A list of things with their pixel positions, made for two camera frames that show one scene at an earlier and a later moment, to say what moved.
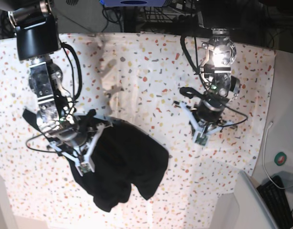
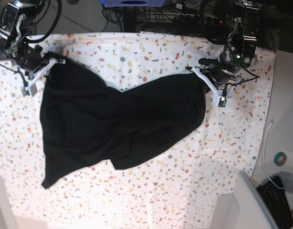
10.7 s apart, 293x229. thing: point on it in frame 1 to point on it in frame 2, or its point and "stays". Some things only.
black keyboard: [276, 200] stays
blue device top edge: [132, 3] stays
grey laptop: [255, 212] stays
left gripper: [76, 132] to [32, 60]
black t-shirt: [126, 159] to [84, 119]
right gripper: [207, 112] to [221, 69]
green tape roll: [280, 159] stays
